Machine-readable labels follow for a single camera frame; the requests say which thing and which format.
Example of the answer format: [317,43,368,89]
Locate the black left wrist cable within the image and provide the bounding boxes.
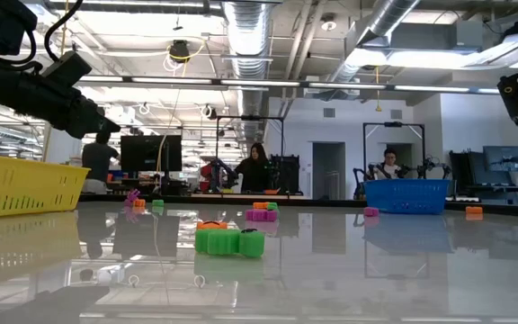
[15,0,85,68]

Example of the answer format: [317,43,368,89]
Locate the lit desk monitor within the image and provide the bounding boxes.
[482,144,518,173]

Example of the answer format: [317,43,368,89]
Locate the blue plastic basket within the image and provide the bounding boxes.
[362,178,451,215]

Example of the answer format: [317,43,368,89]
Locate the background black robot arms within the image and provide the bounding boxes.
[402,155,451,180]

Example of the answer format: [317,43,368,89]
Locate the black aluminium rig frame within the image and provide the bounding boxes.
[78,193,518,219]

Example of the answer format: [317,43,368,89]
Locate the yellow hanging cord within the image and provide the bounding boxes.
[374,66,383,113]

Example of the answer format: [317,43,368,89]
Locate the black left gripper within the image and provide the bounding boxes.
[0,60,122,140]

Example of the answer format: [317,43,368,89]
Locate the black cabinet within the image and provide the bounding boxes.
[270,154,301,195]

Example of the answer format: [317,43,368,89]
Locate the gray door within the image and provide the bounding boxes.
[311,140,347,201]

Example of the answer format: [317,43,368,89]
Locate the long yellow cable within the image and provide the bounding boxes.
[155,39,207,202]

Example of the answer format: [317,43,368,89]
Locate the yellow plastic basket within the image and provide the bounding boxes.
[0,155,92,219]

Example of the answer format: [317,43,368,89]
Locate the black overhead camera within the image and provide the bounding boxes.
[168,39,192,63]

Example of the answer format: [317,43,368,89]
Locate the wooden top gray workbench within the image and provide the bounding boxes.
[191,192,312,200]

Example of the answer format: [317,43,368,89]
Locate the round ceiling fixture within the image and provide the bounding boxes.
[320,12,338,32]

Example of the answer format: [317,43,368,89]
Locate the large silver air duct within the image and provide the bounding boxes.
[221,0,274,141]

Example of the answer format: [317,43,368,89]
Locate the black computer monitor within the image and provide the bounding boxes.
[120,134,183,173]

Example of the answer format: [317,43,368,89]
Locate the LED light bar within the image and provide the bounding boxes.
[76,74,501,95]

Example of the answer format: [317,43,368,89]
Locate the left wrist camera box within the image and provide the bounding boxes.
[41,49,94,87]

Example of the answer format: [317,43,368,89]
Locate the person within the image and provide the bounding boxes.
[81,130,121,195]
[372,147,405,181]
[234,142,272,194]

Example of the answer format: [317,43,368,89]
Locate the black workstation frame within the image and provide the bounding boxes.
[215,114,286,195]
[362,120,426,181]

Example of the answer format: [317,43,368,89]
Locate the slanted silver air duct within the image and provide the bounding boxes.
[330,0,422,85]

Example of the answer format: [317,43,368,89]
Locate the dark desk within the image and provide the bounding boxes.
[447,183,518,195]

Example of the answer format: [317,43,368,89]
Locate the dark desk monitor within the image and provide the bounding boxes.
[448,150,485,188]

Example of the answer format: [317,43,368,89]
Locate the orange pumpkin Halloween decoration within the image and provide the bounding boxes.
[196,220,229,231]

